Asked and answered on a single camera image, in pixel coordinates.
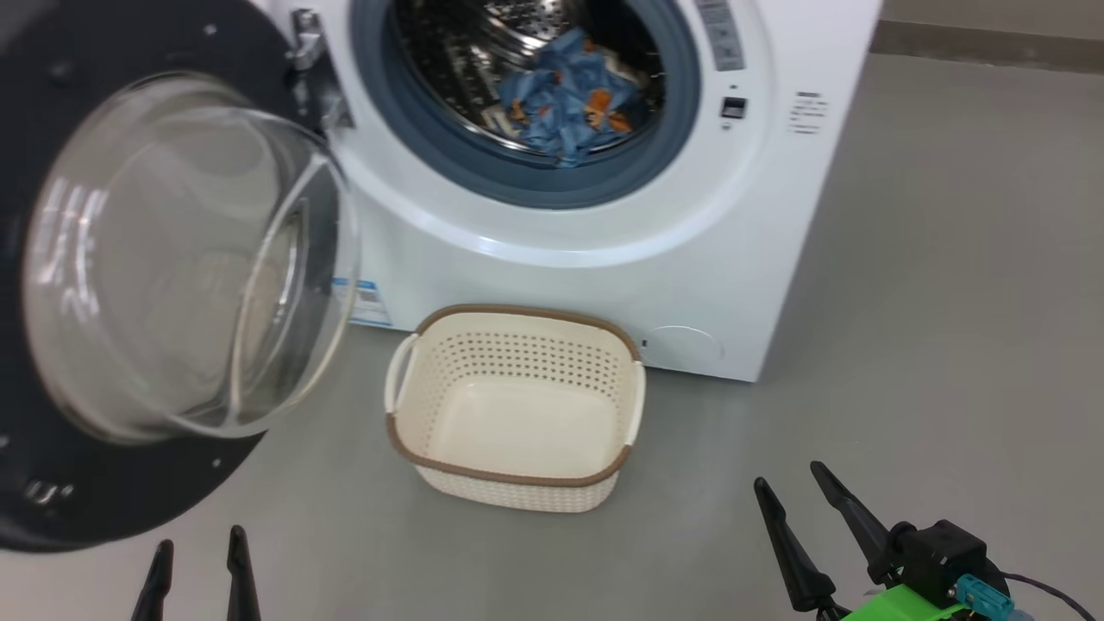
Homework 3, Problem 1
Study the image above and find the cream perforated laundry basket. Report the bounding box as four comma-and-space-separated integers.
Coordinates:
385, 304, 646, 514

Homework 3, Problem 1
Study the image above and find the white front-load washing machine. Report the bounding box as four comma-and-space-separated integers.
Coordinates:
250, 0, 885, 383

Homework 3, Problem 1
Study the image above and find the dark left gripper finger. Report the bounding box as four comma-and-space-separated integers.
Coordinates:
131, 540, 175, 621
226, 526, 262, 621

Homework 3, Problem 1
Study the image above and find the dark round glass washer door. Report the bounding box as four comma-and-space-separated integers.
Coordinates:
0, 0, 361, 553

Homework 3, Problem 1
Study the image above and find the blue bear print garment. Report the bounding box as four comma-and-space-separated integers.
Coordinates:
496, 28, 648, 166

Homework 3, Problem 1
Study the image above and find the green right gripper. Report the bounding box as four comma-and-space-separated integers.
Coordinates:
753, 461, 967, 621

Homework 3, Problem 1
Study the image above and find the black cable with teal connector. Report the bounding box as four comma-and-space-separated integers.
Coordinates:
953, 572, 1096, 621

